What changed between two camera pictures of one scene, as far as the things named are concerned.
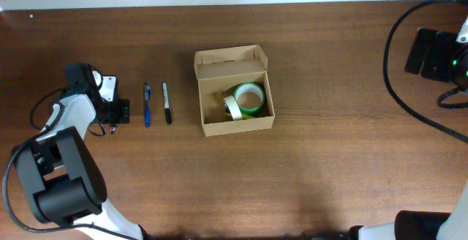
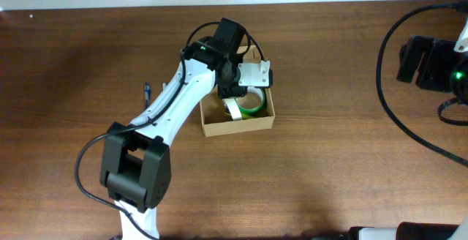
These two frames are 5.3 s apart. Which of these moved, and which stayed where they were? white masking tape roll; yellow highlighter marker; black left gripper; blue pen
Moved: black left gripper
Stayed: yellow highlighter marker; blue pen; white masking tape roll
